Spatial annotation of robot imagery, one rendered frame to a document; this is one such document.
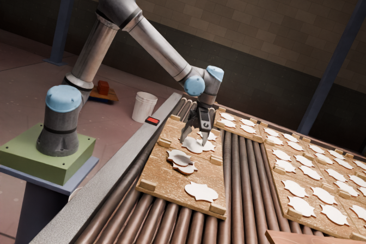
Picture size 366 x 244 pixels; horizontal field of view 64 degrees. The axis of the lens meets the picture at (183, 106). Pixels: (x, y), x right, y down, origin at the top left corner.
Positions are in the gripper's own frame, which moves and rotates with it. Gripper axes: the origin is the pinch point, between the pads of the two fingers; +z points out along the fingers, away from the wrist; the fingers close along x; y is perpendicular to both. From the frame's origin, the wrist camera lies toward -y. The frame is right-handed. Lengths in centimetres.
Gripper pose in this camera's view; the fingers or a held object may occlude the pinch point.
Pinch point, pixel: (192, 144)
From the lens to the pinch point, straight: 131.7
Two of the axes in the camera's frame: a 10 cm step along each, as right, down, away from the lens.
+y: -2.0, -3.7, 9.1
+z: -2.9, 9.1, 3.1
